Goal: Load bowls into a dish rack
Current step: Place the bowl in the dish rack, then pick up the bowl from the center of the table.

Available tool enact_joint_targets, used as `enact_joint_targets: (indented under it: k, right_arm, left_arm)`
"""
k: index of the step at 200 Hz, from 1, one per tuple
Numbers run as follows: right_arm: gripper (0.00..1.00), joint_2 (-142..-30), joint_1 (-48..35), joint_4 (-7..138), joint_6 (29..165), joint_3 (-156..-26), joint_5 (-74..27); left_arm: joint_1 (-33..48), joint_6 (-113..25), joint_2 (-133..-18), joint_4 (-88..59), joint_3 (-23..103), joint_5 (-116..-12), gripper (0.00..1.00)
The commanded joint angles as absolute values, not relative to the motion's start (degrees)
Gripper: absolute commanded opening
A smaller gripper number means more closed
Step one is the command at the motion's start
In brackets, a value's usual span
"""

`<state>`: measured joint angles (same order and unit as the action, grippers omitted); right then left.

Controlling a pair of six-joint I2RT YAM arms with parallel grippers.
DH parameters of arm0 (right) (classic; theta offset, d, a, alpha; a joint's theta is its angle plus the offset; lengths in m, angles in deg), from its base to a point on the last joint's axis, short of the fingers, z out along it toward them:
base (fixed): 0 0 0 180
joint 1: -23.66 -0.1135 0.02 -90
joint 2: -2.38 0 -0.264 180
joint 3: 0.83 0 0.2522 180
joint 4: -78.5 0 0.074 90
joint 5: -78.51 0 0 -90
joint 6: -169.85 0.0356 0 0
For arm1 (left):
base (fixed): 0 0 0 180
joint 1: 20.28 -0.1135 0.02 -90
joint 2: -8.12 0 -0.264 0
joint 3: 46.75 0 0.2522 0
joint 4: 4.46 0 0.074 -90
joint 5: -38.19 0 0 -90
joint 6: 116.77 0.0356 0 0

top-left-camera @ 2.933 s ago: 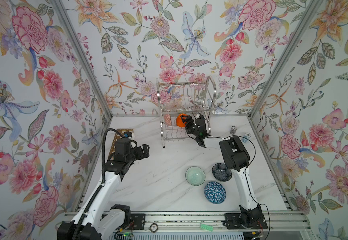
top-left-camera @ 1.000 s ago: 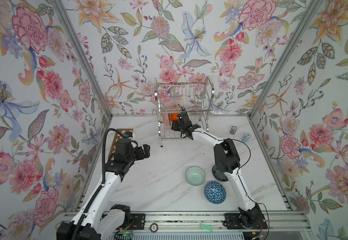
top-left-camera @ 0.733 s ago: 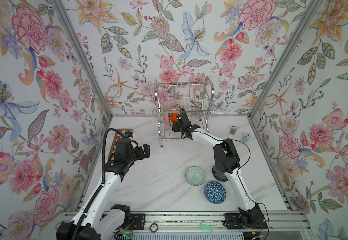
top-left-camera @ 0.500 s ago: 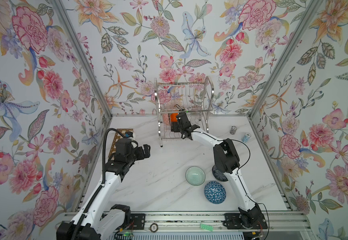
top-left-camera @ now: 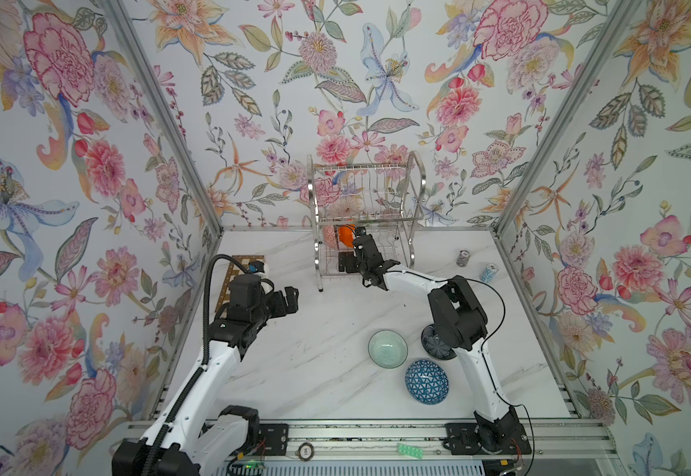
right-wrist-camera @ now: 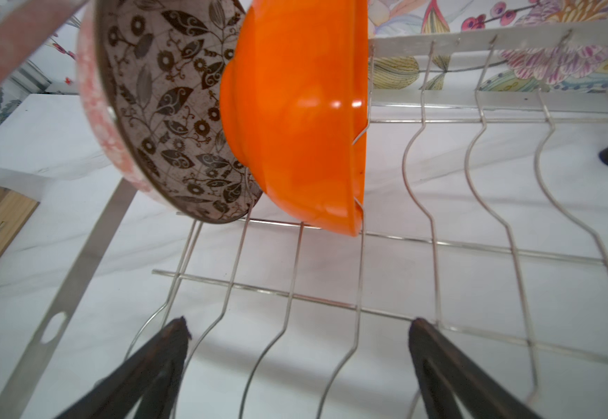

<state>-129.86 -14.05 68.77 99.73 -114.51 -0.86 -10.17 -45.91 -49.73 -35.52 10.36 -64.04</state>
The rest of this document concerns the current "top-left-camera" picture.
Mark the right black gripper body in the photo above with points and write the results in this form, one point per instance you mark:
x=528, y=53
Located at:
x=363, y=271

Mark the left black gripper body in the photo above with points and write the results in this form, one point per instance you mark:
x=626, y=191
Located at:
x=262, y=313

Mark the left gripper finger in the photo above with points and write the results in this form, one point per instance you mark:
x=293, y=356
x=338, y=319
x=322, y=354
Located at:
x=284, y=302
x=256, y=267

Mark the orange plastic bowl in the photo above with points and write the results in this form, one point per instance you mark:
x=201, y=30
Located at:
x=346, y=235

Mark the black white patterned bowl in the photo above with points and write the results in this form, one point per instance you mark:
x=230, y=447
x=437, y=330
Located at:
x=330, y=237

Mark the chrome two-tier dish rack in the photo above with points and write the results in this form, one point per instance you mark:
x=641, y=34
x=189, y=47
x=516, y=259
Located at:
x=385, y=198

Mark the pale green ceramic bowl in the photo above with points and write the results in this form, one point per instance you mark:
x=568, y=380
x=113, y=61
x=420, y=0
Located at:
x=387, y=349

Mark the dark floral ceramic bowl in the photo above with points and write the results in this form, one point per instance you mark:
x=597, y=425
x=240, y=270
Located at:
x=434, y=346

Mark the blue geometric patterned bowl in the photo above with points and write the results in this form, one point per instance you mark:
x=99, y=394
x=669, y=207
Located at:
x=427, y=382

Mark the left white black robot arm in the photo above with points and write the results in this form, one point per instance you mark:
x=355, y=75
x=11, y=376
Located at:
x=189, y=438

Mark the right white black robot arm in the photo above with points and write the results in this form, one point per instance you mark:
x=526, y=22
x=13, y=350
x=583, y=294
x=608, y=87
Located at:
x=461, y=323

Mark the wooden chessboard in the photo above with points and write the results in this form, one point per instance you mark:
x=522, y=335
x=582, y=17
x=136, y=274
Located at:
x=231, y=272

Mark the small grey can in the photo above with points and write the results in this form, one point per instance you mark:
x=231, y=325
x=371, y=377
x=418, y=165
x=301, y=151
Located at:
x=463, y=258

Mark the small blue can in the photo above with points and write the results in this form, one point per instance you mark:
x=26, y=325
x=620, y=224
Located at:
x=489, y=273

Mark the green connector block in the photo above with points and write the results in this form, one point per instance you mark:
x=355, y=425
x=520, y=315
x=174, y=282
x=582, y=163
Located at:
x=411, y=451

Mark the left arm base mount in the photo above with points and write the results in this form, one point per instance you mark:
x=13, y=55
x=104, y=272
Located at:
x=239, y=430

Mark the round black ring knob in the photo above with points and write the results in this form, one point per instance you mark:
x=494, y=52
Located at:
x=306, y=451

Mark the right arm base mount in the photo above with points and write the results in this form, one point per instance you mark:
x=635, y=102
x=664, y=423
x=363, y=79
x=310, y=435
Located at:
x=503, y=436

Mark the aluminium front rail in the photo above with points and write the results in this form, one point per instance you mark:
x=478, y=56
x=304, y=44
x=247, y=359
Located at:
x=546, y=438

